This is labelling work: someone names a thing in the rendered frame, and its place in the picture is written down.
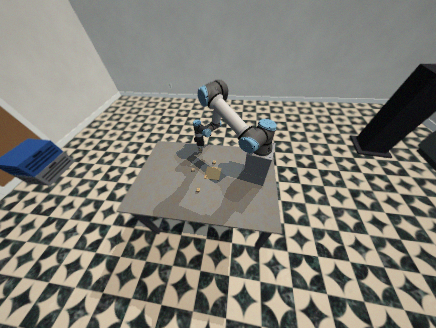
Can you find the tan flat mat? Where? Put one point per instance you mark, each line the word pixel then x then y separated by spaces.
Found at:
pixel 212 173

